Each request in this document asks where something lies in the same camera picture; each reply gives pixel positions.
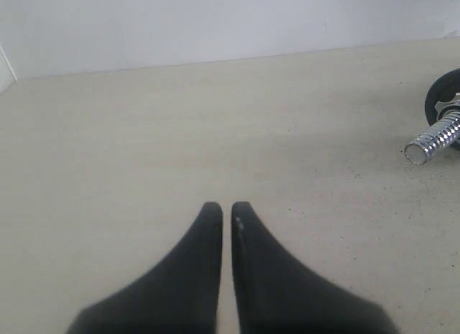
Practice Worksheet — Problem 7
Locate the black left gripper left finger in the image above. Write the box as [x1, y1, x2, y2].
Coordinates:
[68, 202, 223, 333]

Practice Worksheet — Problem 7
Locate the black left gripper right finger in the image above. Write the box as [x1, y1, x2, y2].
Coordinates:
[231, 202, 398, 333]

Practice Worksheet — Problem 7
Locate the chrome dumbbell with black plates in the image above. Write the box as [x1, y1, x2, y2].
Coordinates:
[404, 69, 459, 165]

